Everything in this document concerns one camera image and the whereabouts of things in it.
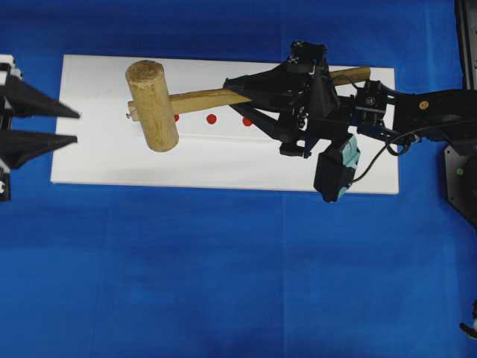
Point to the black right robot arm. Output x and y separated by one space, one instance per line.
400 118

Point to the black clamp bottom right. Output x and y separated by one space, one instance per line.
470 329

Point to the large white base board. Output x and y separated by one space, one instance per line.
112 150

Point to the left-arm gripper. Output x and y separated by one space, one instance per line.
22 100

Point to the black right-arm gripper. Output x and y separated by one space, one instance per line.
315 112

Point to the small white marked block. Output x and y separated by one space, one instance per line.
218 123

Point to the wooden mallet hammer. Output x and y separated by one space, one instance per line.
156 109

